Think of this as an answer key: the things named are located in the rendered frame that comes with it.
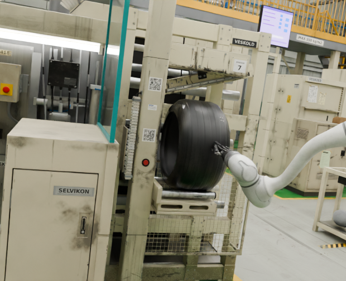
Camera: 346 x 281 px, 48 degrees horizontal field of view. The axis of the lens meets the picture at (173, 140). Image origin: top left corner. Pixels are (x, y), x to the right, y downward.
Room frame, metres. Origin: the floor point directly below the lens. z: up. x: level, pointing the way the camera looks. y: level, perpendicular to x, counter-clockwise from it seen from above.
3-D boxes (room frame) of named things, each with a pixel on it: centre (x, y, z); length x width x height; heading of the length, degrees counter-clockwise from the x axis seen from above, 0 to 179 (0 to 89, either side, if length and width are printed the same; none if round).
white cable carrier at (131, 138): (2.21, 0.23, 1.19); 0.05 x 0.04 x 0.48; 17
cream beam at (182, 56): (2.68, -0.12, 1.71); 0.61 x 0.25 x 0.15; 107
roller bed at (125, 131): (2.66, 0.24, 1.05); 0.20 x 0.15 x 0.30; 107
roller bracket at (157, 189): (2.31, 0.09, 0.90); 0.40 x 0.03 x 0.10; 17
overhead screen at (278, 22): (6.14, -1.32, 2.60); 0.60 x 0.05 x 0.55; 116
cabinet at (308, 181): (6.71, -2.54, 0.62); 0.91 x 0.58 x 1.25; 116
